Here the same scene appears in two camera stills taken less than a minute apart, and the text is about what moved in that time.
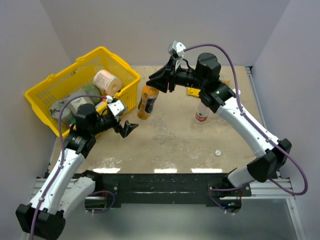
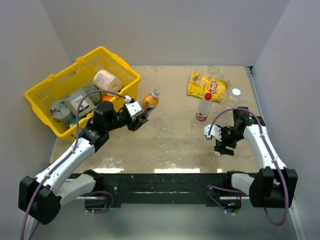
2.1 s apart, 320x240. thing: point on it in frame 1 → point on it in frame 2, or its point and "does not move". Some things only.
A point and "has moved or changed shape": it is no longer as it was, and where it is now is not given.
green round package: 92,89 does not move
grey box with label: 74,104 does not move
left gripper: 125,131 → 133,127
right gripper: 166,75 → 223,143
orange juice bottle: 146,103 has moved or changed shape
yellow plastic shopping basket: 80,73 does not move
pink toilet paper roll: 104,80 does not move
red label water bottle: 202,114 does not move
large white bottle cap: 234,90 does not move
